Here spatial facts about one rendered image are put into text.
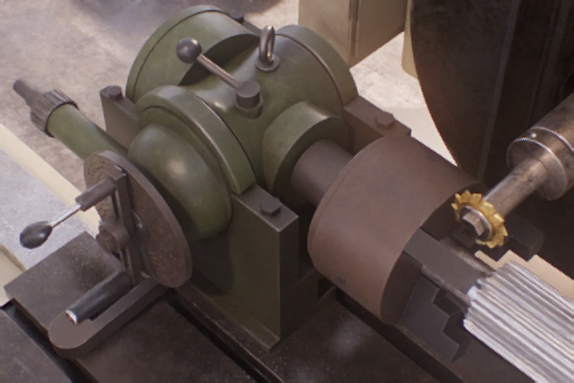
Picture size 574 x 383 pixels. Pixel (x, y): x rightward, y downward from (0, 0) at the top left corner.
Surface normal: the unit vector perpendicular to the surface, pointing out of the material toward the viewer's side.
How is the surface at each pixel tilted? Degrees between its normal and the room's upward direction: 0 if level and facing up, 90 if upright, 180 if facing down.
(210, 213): 79
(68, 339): 4
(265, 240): 90
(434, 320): 65
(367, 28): 90
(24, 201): 0
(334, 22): 90
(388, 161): 2
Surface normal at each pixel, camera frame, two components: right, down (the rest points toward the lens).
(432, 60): -0.71, 0.53
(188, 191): -0.02, 0.30
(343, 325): 0.00, -0.66
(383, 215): -0.37, -0.28
